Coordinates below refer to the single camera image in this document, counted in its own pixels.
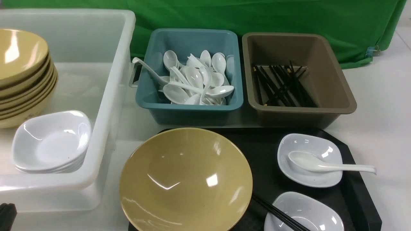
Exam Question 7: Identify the tan noodle bowl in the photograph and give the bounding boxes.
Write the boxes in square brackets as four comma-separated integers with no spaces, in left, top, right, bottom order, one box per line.
[119,127,253,231]

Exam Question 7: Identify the white soup spoon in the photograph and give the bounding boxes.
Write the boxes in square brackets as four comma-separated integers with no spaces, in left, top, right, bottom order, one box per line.
[288,151,377,175]

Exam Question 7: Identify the black chopstick pair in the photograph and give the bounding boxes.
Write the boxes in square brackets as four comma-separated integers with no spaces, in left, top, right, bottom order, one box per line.
[251,192,309,231]

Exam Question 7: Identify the white dish tray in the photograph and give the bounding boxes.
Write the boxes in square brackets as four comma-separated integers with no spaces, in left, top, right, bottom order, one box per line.
[277,133,343,188]
[272,191,345,231]

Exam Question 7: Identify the pile of white spoons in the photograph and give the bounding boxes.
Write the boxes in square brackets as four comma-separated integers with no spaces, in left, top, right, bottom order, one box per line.
[158,50,235,106]

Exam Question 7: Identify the teal plastic bin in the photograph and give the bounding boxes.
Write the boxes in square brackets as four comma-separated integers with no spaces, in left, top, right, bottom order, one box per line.
[136,28,244,126]

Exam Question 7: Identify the white ladle spoon on rim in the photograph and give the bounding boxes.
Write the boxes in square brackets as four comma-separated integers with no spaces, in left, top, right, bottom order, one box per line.
[132,57,170,85]

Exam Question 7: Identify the pile of black chopsticks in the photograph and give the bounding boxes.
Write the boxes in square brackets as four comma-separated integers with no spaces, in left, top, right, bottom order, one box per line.
[251,61,318,108]

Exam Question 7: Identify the brown plastic bin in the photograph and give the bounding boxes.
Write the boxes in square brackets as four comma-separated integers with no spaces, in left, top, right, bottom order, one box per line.
[242,32,357,129]

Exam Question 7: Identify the large white plastic tub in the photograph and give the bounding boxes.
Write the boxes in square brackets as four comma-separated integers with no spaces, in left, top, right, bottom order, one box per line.
[0,9,136,214]

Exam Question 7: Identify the stack of white dishes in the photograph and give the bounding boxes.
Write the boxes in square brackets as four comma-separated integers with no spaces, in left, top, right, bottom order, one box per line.
[12,110,92,174]

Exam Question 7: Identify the black serving tray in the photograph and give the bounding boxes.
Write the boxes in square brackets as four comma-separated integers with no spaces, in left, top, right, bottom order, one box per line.
[205,128,382,231]

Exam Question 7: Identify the blue binder clip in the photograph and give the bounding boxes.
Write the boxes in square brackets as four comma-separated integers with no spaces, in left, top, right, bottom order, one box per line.
[365,46,381,57]

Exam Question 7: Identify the stack of tan bowls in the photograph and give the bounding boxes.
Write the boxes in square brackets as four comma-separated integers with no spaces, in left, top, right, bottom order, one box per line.
[0,28,58,129]

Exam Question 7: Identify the green cloth backdrop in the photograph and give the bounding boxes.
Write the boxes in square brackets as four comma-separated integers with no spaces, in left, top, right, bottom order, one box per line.
[2,0,406,69]

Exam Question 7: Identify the black object bottom left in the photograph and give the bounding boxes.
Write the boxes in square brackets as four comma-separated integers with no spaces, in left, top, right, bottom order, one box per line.
[0,203,17,231]

